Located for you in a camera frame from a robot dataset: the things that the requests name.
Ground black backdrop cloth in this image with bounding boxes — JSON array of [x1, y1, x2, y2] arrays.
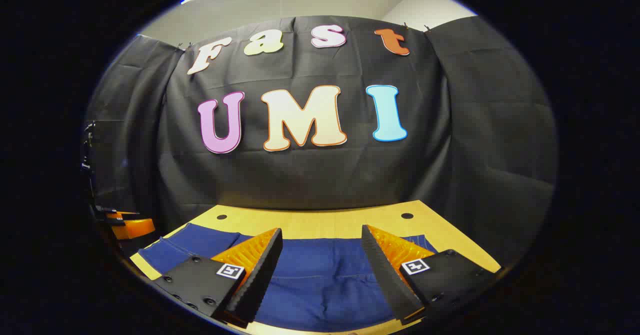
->
[[84, 15, 558, 271]]

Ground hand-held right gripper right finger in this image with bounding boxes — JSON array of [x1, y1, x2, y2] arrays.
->
[[361, 224, 502, 325]]

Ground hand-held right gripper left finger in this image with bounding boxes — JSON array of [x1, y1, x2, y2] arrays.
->
[[152, 227, 284, 325]]

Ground blue jeans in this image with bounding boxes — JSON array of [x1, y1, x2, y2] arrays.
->
[[137, 222, 440, 333]]

